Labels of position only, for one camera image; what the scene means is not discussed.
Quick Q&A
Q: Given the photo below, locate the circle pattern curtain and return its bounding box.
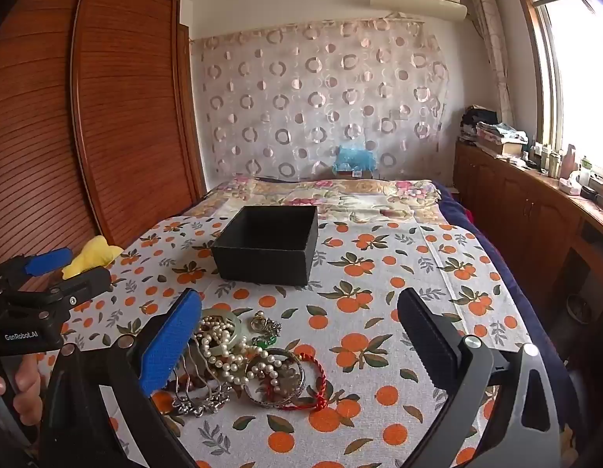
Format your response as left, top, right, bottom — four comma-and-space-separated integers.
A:
191, 17, 451, 183

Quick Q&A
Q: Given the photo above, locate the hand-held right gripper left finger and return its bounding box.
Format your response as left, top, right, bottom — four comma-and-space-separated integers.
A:
38, 287, 205, 468

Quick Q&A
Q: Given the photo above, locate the stack of clothes and books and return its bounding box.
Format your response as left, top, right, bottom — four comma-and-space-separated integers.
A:
460, 105, 529, 157

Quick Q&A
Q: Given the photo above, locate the yellow cloth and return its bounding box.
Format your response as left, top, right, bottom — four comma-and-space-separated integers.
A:
62, 235, 124, 281

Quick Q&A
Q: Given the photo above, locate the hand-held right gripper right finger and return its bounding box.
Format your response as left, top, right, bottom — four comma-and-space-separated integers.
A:
398, 287, 561, 468

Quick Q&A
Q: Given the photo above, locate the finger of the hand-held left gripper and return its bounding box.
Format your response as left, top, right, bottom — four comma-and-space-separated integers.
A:
47, 267, 113, 304
0, 248, 74, 276

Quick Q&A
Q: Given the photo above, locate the white pearl necklace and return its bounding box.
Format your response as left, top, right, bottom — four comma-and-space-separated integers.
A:
191, 314, 295, 381

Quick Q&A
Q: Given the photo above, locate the silver bangle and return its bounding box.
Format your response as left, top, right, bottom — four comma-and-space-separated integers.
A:
243, 348, 307, 408

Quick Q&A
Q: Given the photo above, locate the wooden cabinet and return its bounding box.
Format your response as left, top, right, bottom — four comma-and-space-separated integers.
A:
452, 139, 603, 352

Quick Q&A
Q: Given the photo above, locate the window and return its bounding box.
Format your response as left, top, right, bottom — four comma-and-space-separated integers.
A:
513, 0, 603, 176

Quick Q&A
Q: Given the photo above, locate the pale green jade bangle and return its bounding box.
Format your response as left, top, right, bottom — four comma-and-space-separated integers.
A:
196, 308, 244, 359

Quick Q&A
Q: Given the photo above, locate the row of small bottles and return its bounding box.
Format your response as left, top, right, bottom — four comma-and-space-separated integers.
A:
532, 141, 562, 179

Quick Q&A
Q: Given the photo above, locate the red cord bracelet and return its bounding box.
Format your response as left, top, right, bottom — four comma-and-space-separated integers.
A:
265, 344, 329, 410

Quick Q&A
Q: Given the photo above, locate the person's left hand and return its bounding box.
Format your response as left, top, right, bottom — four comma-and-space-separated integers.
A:
0, 351, 44, 420

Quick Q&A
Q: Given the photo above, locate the black box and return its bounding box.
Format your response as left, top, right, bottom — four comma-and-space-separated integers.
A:
211, 205, 319, 287

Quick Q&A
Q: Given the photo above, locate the floral bedsheet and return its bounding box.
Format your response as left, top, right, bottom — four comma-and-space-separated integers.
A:
184, 178, 443, 227

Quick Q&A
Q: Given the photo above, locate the dark blue blanket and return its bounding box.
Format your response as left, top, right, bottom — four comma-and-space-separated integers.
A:
435, 183, 541, 342

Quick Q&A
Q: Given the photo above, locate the brown bead bracelet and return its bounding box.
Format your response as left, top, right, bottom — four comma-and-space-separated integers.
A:
162, 375, 209, 395

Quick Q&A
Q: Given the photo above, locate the pale patterned side curtain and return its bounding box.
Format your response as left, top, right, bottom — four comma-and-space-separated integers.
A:
467, 0, 514, 122

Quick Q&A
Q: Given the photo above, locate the orange fruit print cloth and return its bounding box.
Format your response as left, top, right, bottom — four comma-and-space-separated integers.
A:
48, 214, 533, 468

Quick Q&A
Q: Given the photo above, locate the wooden wardrobe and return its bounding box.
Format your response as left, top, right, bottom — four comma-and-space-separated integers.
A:
0, 0, 207, 274

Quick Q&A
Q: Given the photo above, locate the blue plastic bag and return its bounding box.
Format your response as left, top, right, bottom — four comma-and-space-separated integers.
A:
333, 145, 375, 174

